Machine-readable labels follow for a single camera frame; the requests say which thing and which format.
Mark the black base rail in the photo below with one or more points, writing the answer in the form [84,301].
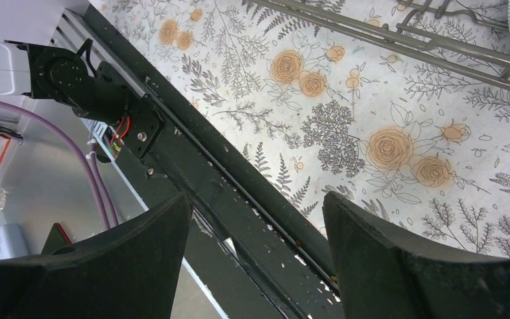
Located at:
[253,252]

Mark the floral tablecloth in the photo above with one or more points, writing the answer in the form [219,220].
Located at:
[316,111]

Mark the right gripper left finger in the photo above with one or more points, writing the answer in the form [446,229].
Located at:
[129,271]

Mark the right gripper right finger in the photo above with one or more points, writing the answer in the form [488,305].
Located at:
[385,271]

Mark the grey wire dish rack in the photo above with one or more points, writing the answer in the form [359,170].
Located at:
[405,39]

